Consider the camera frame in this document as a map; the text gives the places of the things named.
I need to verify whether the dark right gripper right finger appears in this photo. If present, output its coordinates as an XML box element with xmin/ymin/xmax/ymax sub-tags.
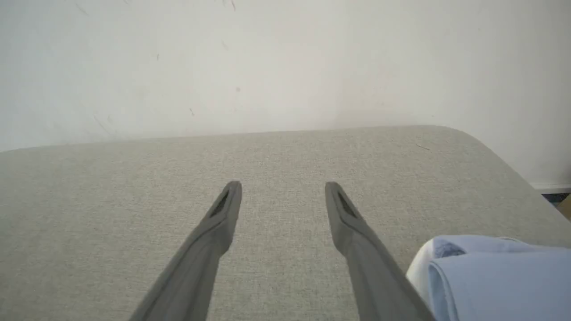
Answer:
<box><xmin>325</xmin><ymin>181</ymin><xmax>436</xmax><ymax>321</ymax></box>

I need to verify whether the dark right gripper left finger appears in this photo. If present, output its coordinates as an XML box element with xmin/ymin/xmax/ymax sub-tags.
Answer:
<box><xmin>129</xmin><ymin>180</ymin><xmax>243</xmax><ymax>321</ymax></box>

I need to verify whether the light blue cloth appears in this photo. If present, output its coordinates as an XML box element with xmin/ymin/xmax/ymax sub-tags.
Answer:
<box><xmin>405</xmin><ymin>235</ymin><xmax>571</xmax><ymax>321</ymax></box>

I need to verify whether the grey fabric sofa seat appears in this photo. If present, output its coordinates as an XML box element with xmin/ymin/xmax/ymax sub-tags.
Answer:
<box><xmin>0</xmin><ymin>125</ymin><xmax>571</xmax><ymax>321</ymax></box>

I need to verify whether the white wall baseboard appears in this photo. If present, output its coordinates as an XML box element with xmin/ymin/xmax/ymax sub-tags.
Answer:
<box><xmin>530</xmin><ymin>182</ymin><xmax>571</xmax><ymax>193</ymax></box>

